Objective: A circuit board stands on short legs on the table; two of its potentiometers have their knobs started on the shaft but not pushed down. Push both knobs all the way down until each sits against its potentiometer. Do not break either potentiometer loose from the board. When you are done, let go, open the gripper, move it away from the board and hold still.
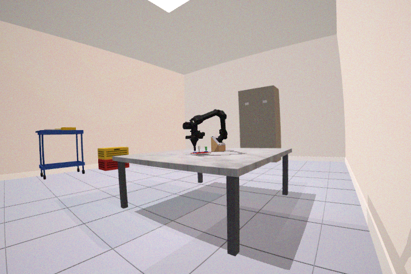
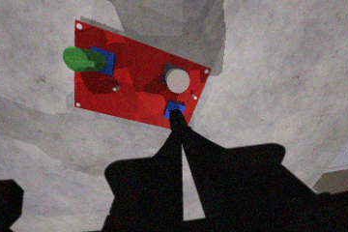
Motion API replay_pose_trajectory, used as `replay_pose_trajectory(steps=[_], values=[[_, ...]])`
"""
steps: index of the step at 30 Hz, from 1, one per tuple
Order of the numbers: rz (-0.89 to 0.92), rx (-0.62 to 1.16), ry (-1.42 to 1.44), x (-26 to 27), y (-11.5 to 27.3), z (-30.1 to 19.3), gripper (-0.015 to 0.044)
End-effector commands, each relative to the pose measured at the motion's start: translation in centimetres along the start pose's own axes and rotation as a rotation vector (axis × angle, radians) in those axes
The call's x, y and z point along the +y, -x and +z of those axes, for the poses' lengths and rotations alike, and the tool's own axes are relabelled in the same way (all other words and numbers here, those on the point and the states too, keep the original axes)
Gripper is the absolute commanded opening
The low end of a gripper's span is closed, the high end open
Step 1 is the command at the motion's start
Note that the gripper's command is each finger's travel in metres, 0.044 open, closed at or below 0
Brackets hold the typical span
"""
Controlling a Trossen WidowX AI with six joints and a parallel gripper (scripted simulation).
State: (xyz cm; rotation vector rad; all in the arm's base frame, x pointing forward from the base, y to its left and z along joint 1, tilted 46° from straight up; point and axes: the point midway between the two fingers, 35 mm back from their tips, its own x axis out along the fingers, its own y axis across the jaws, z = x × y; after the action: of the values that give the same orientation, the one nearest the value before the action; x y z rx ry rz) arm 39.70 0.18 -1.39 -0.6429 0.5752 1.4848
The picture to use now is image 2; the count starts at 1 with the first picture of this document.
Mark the red circuit board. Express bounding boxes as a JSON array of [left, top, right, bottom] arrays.
[[62, 20, 211, 131]]

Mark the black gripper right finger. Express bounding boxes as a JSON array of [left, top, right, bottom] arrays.
[[180, 125, 285, 218]]

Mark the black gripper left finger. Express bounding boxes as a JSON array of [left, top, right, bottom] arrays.
[[104, 125, 184, 219]]

